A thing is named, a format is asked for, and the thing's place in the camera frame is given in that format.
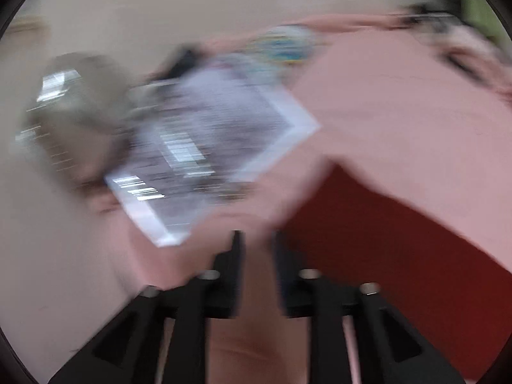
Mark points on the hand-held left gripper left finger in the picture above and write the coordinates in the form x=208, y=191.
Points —
x=230, y=284

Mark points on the pink blanket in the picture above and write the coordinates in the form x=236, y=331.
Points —
x=400, y=108

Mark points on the colourful blurred object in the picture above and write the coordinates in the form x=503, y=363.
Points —
x=280, y=46

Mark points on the dark blurred object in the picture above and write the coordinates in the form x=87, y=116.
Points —
x=182, y=62

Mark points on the white printed sheet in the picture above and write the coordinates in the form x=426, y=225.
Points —
x=208, y=136

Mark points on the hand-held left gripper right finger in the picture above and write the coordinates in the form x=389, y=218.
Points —
x=284, y=284

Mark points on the grey-beige blurred object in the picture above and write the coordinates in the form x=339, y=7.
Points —
x=76, y=128

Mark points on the red knit sweater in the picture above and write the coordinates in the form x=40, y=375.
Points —
x=384, y=256

